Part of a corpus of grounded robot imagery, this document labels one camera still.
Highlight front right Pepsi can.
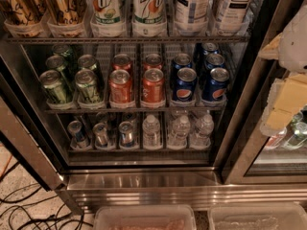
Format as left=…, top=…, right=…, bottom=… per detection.
left=201, top=67, right=229, bottom=102

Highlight middle right green can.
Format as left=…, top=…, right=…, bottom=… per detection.
left=78, top=55, right=103, bottom=81

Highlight front left Pepsi can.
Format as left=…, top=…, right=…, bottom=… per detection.
left=172, top=67, right=197, bottom=102

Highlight right Teas Tea bottle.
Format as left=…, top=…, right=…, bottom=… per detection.
left=212, top=0, right=251, bottom=31

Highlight left Red Bull can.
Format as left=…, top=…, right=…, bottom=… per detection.
left=67, top=121, right=90, bottom=149

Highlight right water bottle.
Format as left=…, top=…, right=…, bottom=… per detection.
left=189, top=114, right=214, bottom=150

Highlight right Red Bull can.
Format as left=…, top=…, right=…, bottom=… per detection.
left=119, top=122, right=134, bottom=148

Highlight rear right orange can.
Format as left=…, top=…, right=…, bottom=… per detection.
left=143, top=54, right=163, bottom=70

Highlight front right green can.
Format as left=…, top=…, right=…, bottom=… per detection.
left=75, top=69, right=102, bottom=104

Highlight rear green can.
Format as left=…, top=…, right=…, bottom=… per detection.
left=52, top=44, right=76, bottom=64

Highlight middle left green can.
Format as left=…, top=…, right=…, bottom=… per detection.
left=46, top=55, right=74, bottom=91

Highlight open fridge door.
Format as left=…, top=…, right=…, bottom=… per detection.
left=0, top=59, right=64, bottom=191

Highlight teas tea bottle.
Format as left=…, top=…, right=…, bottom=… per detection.
left=212, top=0, right=251, bottom=31
left=176, top=0, right=209, bottom=24

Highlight rear left orange can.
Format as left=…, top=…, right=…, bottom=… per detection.
left=111, top=54, right=132, bottom=75

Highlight front right orange can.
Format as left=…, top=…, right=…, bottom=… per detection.
left=142, top=68, right=164, bottom=103

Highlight left water bottle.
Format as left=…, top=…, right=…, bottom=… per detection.
left=142, top=114, right=161, bottom=150

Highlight black floor cables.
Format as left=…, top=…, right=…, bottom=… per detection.
left=0, top=161, right=94, bottom=230

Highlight rear Pepsi can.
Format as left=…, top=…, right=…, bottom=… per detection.
left=201, top=42, right=220, bottom=56

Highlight water bottle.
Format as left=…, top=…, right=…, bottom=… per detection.
left=189, top=114, right=214, bottom=150
left=167, top=115, right=191, bottom=150
left=142, top=114, right=161, bottom=150

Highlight front left green can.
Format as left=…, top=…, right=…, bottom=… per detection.
left=39, top=70, right=72, bottom=104

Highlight middle right Pepsi can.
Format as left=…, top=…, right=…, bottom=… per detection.
left=204, top=54, right=225, bottom=71

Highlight left clear plastic bin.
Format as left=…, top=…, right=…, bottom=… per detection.
left=93, top=205, right=197, bottom=230

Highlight red can behind glass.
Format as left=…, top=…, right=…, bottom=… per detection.
left=264, top=128, right=287, bottom=150

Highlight middle Red Bull can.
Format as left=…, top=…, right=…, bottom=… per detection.
left=93, top=123, right=109, bottom=148

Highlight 7up can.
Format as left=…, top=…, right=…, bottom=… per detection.
left=91, top=0, right=123, bottom=25
left=132, top=0, right=164, bottom=25

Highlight front left orange can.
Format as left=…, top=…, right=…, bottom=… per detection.
left=109, top=69, right=132, bottom=104

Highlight middle water bottle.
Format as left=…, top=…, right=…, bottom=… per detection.
left=167, top=115, right=191, bottom=150

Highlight orange floor cable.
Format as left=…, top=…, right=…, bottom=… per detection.
left=0, top=143, right=13, bottom=179

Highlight clear plastic bin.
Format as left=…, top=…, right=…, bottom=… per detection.
left=208, top=202, right=307, bottom=230
left=93, top=205, right=197, bottom=230

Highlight lacroix can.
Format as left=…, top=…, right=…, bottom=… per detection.
left=45, top=0, right=87, bottom=26
left=0, top=0, right=46, bottom=26

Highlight stainless steel fridge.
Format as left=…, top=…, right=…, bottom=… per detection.
left=0, top=0, right=307, bottom=215

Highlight middle left Pepsi can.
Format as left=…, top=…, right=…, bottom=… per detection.
left=170, top=53, right=192, bottom=80

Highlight pepsi can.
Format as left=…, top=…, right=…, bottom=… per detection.
left=201, top=67, right=229, bottom=102
left=172, top=67, right=197, bottom=102
left=201, top=42, right=220, bottom=56
left=170, top=53, right=192, bottom=80
left=204, top=54, right=225, bottom=71

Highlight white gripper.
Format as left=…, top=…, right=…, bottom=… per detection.
left=258, top=5, right=307, bottom=136

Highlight red bull can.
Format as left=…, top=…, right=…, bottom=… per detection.
left=67, top=121, right=90, bottom=149
left=93, top=123, right=109, bottom=148
left=119, top=122, right=134, bottom=148

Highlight left Teas Tea bottle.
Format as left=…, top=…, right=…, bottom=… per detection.
left=176, top=0, right=209, bottom=24

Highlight far left LaCroix can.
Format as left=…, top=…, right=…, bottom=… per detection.
left=0, top=0, right=46, bottom=26

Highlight orange can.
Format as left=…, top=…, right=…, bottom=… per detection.
left=111, top=54, right=132, bottom=75
left=109, top=69, right=132, bottom=104
left=142, top=68, right=164, bottom=103
left=143, top=54, right=163, bottom=70

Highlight green can behind glass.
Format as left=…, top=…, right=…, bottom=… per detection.
left=283, top=111, right=307, bottom=150

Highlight right clear plastic bin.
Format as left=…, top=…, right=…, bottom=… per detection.
left=208, top=202, right=307, bottom=230

